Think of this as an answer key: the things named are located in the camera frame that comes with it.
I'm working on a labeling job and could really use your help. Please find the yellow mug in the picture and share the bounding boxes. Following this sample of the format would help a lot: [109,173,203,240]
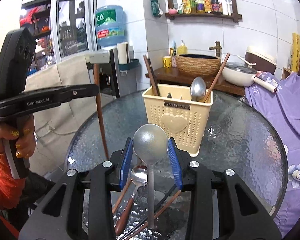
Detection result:
[163,56,172,68]

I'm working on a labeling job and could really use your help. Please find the grey matte ladle spoon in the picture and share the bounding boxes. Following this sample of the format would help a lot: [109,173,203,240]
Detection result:
[133,124,168,229]

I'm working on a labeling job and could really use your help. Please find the orange sleeved left forearm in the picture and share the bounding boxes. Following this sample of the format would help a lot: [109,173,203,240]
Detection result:
[0,153,25,210]

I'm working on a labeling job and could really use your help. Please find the wooden handled small spoon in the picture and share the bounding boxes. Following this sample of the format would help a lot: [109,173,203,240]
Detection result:
[115,165,147,236]

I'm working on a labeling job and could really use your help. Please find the blue water jug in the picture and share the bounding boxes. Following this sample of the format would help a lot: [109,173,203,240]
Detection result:
[95,5,126,47]

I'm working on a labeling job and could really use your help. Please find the large silver spoon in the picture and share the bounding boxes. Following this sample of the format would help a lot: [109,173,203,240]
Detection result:
[190,76,206,101]

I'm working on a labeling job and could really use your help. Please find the beige plastic utensil holder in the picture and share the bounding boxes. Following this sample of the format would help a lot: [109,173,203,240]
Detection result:
[142,84,213,157]

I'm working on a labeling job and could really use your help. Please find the black gold chopstick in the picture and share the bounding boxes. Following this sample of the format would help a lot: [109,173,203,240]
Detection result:
[118,183,178,240]

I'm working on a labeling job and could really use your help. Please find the woven basket sink basin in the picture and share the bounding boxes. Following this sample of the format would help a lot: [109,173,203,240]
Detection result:
[175,54,221,76]

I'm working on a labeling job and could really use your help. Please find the green hanging packet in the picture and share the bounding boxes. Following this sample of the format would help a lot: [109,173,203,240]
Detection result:
[151,0,164,18]

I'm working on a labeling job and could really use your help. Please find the brass faucet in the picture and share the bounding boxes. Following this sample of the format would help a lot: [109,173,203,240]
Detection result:
[209,41,222,57]

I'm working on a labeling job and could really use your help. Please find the yellow box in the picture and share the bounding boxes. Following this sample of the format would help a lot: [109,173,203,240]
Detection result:
[292,33,300,73]

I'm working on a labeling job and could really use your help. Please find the dark brown chopstick pair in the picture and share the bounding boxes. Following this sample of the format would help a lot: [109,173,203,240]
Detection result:
[143,55,160,96]

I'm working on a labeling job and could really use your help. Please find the purple floral cloth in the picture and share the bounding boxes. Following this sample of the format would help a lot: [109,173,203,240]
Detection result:
[245,72,300,239]

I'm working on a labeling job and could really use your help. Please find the cream cooking pan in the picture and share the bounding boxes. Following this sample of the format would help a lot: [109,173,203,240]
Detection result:
[222,62,277,93]

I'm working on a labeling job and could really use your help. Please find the brown white rice cooker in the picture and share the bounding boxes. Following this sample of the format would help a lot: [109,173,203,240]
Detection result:
[245,47,277,75]

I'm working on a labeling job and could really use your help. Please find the yellow soap bottle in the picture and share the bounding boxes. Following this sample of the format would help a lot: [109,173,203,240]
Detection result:
[177,40,187,56]

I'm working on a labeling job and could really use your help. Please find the white water dispenser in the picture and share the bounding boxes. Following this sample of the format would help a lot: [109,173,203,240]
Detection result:
[85,46,140,98]

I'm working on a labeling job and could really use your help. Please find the left hand yellow nails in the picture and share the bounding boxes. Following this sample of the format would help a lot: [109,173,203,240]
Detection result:
[0,114,36,158]

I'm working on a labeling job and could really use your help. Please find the white paper cup stack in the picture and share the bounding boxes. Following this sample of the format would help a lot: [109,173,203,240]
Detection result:
[117,42,129,64]

